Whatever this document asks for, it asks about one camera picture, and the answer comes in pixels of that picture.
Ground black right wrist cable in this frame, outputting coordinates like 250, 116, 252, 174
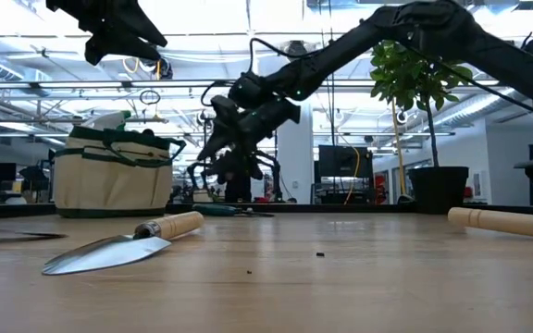
200, 37, 316, 108

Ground beige green-trimmed gardening bag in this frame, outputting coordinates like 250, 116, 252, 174
53, 125, 188, 219

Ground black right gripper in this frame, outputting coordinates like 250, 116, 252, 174
195, 94, 303, 162

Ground hanging black cable loop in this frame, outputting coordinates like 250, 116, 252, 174
139, 89, 162, 106

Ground black aluminium table frame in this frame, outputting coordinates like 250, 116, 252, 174
0, 202, 533, 221

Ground small hand rake wooden handle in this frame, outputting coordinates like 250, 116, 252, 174
447, 206, 533, 242

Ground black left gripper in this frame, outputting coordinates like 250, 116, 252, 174
46, 0, 168, 66

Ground dark green pruning shears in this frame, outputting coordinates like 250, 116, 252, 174
192, 203, 276, 218

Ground ceiling cord reel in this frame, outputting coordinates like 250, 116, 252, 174
153, 57, 174, 80

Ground green spray bottle white nozzle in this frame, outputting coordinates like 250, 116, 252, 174
81, 109, 132, 131

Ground wide steel trowel wooden handle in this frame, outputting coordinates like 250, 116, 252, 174
42, 211, 205, 277

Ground green plant in black pot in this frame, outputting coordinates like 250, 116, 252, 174
368, 40, 474, 215

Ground background black monitor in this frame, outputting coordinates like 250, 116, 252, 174
317, 144, 373, 179

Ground background yellow cable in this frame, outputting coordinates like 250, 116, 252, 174
343, 146, 363, 205

